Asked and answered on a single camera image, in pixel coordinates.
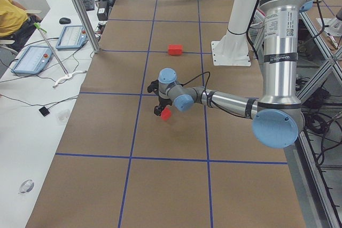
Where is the red cube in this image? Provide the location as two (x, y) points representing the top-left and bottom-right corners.
(173, 44), (183, 56)

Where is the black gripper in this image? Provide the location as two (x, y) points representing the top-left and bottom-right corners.
(153, 97), (171, 116)

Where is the teach pendant near tablet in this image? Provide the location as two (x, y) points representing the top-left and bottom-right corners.
(11, 46), (52, 75)

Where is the teach pendant far tablet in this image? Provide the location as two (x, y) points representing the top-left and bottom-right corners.
(56, 25), (88, 50)

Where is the black camera cable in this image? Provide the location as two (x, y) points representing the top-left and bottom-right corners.
(181, 71), (211, 90)

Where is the teach pendant tablet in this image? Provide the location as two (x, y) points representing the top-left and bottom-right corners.
(11, 46), (52, 75)
(56, 25), (88, 50)

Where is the metal reacher grabber stick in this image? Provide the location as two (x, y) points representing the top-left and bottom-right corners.
(33, 22), (88, 89)

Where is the person in yellow shirt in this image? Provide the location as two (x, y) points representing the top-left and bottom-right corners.
(1, 0), (42, 52)

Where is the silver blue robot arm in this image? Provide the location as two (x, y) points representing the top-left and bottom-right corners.
(147, 0), (313, 148)

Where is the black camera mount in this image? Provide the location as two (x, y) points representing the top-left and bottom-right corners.
(147, 80), (159, 96)

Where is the red cube block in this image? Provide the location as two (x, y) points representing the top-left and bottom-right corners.
(168, 44), (175, 56)
(161, 107), (172, 121)

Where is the aluminium frame post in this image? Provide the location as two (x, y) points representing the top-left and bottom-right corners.
(72, 0), (100, 53)

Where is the black computer mouse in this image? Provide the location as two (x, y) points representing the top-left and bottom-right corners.
(59, 17), (71, 25)

